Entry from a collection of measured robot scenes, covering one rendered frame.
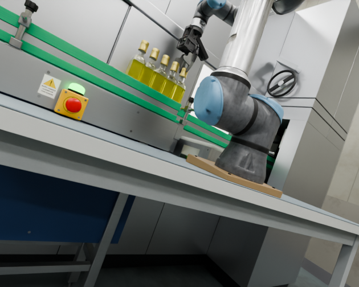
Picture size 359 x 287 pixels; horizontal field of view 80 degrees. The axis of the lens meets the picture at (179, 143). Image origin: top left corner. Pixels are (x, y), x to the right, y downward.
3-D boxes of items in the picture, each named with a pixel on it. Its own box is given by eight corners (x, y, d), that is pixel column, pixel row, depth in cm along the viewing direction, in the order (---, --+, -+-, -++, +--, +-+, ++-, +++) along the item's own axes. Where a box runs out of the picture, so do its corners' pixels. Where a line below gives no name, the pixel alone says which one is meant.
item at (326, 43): (296, 143, 207) (326, 58, 209) (341, 151, 176) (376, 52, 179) (257, 116, 166) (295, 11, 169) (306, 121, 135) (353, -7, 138)
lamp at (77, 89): (81, 97, 67) (85, 87, 67) (84, 97, 63) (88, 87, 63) (66, 90, 64) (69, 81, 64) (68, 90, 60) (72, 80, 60)
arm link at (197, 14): (204, -8, 99) (196, 1, 107) (196, 13, 99) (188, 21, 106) (217, 2, 102) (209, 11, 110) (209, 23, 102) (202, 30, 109)
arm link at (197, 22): (199, 29, 110) (209, 25, 103) (196, 37, 109) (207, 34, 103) (188, 20, 105) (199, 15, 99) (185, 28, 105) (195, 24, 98)
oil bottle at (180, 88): (166, 123, 108) (181, 85, 109) (172, 124, 103) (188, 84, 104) (158, 119, 105) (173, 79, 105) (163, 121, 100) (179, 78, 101)
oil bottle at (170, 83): (157, 119, 105) (172, 79, 105) (163, 121, 100) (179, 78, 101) (147, 115, 101) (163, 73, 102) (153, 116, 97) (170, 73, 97)
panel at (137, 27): (225, 136, 151) (241, 92, 152) (228, 137, 148) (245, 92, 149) (103, 74, 99) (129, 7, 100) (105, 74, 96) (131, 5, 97)
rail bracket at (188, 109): (171, 123, 102) (181, 98, 102) (193, 127, 88) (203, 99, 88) (167, 121, 100) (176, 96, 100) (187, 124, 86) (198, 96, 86)
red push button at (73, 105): (81, 101, 62) (84, 101, 59) (77, 114, 62) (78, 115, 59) (67, 95, 60) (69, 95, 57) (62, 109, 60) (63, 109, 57)
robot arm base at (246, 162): (272, 187, 63) (284, 156, 63) (244, 180, 54) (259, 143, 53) (233, 169, 75) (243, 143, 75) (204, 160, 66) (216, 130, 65)
